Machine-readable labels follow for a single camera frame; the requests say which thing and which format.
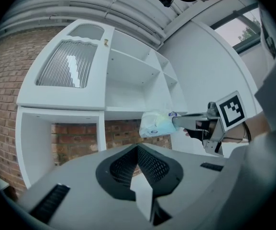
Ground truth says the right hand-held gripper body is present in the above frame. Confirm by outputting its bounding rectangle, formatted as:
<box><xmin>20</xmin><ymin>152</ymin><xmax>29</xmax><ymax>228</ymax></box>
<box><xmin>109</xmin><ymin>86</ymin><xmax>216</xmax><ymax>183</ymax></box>
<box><xmin>194</xmin><ymin>91</ymin><xmax>246</xmax><ymax>157</ymax></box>

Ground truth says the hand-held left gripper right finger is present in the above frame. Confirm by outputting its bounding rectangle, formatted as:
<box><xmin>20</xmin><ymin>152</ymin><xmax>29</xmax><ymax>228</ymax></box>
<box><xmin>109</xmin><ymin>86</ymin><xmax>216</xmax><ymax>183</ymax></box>
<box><xmin>137</xmin><ymin>144</ymin><xmax>184</xmax><ymax>199</ymax></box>

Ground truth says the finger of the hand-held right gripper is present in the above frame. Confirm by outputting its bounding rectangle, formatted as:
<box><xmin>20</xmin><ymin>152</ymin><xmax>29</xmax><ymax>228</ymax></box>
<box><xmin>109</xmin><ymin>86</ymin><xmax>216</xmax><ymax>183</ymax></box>
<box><xmin>179</xmin><ymin>113</ymin><xmax>210</xmax><ymax>118</ymax></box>
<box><xmin>172</xmin><ymin>116</ymin><xmax>200</xmax><ymax>132</ymax></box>

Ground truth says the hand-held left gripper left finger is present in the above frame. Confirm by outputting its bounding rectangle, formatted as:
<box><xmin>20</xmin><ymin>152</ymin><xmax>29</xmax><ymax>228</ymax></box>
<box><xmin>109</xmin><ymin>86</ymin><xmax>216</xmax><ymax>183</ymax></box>
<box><xmin>95</xmin><ymin>144</ymin><xmax>138</xmax><ymax>201</ymax></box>

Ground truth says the pale blue pack of tissues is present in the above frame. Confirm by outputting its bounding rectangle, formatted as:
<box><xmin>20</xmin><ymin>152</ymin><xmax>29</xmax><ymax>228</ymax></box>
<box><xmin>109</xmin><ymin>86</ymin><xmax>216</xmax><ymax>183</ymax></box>
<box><xmin>139</xmin><ymin>110</ymin><xmax>184</xmax><ymax>138</ymax></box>

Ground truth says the white wooden shelf unit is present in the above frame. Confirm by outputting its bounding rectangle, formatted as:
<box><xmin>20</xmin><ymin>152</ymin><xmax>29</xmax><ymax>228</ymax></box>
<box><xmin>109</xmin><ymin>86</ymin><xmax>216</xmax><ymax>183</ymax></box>
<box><xmin>15</xmin><ymin>19</ymin><xmax>189</xmax><ymax>189</ymax></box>

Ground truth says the person's right forearm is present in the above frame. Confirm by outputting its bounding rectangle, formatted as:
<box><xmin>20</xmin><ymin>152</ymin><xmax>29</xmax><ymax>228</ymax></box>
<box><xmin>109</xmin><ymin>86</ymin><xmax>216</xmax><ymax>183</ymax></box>
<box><xmin>220</xmin><ymin>111</ymin><xmax>273</xmax><ymax>144</ymax></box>

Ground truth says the person's right hand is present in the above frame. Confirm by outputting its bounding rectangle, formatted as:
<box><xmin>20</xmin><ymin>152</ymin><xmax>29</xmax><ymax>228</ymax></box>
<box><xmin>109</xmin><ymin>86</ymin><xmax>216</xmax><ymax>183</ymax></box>
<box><xmin>184</xmin><ymin>127</ymin><xmax>203</xmax><ymax>141</ymax></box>

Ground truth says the person's light grey shirt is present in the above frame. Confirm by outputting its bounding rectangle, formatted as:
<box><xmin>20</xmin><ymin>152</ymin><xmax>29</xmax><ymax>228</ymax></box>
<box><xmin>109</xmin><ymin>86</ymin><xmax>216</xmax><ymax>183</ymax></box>
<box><xmin>223</xmin><ymin>5</ymin><xmax>276</xmax><ymax>226</ymax></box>

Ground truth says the dark framed window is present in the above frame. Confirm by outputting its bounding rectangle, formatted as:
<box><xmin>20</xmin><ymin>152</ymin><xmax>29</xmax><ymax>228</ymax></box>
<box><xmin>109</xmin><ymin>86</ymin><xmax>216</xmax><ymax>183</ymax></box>
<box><xmin>209</xmin><ymin>2</ymin><xmax>265</xmax><ymax>55</ymax></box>

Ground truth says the white ribbed glass cabinet door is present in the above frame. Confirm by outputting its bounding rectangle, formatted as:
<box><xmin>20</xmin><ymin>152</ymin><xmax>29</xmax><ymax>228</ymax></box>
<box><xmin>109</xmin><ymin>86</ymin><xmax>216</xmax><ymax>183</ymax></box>
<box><xmin>16</xmin><ymin>19</ymin><xmax>115</xmax><ymax>111</ymax></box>

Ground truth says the white ceiling pipe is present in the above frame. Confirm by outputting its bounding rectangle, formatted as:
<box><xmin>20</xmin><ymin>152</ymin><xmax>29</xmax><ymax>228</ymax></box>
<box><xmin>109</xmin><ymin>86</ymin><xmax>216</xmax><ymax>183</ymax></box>
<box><xmin>47</xmin><ymin>1</ymin><xmax>165</xmax><ymax>48</ymax></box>

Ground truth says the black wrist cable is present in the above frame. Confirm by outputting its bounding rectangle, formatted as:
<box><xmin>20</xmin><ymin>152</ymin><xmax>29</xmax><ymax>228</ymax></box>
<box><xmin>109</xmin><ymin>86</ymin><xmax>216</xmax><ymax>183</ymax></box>
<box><xmin>242</xmin><ymin>122</ymin><xmax>253</xmax><ymax>144</ymax></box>

